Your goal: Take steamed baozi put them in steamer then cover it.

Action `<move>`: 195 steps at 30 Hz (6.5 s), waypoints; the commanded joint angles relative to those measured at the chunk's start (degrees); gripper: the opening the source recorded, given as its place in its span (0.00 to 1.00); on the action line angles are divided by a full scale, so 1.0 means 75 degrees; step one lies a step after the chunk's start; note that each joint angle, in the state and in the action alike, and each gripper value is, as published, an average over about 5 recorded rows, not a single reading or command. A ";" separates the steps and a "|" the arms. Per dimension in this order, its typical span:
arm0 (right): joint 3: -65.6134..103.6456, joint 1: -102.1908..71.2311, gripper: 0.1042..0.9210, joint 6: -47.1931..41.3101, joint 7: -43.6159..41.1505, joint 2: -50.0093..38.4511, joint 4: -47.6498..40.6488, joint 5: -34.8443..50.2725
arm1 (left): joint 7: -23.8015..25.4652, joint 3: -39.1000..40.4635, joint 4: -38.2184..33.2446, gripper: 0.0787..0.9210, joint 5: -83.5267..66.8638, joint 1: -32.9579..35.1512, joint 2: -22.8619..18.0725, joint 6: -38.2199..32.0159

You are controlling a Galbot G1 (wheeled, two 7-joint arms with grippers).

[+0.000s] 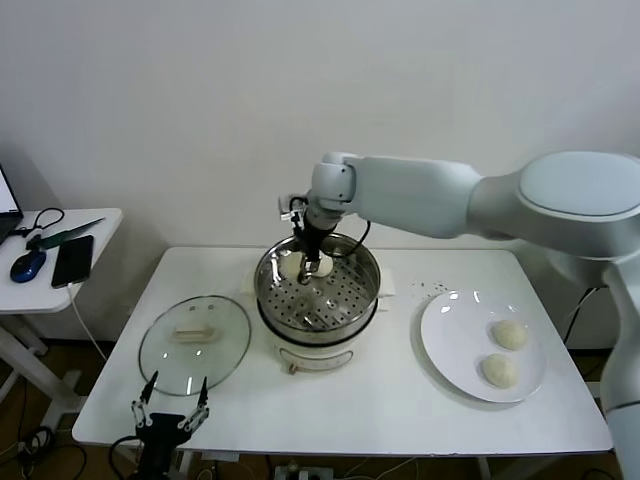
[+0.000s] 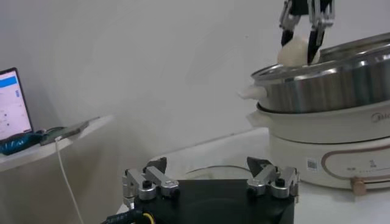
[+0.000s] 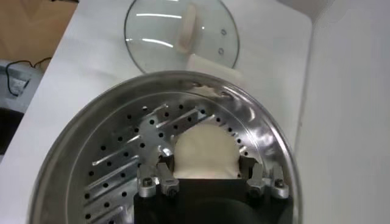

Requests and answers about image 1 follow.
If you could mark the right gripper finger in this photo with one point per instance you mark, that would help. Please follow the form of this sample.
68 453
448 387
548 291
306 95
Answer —
305 277
315 265

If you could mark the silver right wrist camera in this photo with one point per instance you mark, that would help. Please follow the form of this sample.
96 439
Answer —
289 205

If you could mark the white steamed baozi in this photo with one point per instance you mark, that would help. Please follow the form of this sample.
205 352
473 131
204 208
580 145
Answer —
509 334
289 265
498 371
325 268

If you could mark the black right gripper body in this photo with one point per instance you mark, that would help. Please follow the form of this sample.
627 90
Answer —
310 242

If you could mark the stainless steel steamer basket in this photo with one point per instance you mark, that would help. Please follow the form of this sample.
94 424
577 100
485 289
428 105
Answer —
350 305

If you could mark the white electric cooker base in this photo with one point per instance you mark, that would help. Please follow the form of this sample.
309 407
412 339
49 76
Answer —
315 357

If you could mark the white round plate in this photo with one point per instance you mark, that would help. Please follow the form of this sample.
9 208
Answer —
450 350

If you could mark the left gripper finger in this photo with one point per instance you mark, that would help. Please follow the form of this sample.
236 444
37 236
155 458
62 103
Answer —
195 417
142 412

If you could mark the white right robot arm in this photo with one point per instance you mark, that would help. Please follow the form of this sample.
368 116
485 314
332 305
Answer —
415 195

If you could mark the black smartphone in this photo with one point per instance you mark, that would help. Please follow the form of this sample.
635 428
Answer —
72 262

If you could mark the blue computer mouse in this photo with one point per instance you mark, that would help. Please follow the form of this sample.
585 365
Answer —
27 266

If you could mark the white side table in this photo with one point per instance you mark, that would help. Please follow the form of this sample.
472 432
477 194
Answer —
102 225

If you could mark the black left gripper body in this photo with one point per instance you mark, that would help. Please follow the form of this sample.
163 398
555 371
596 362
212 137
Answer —
162 427

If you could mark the white floor power strip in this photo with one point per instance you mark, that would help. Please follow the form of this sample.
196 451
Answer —
310 474

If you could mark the black laptop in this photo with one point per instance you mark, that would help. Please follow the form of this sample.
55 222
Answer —
7 222

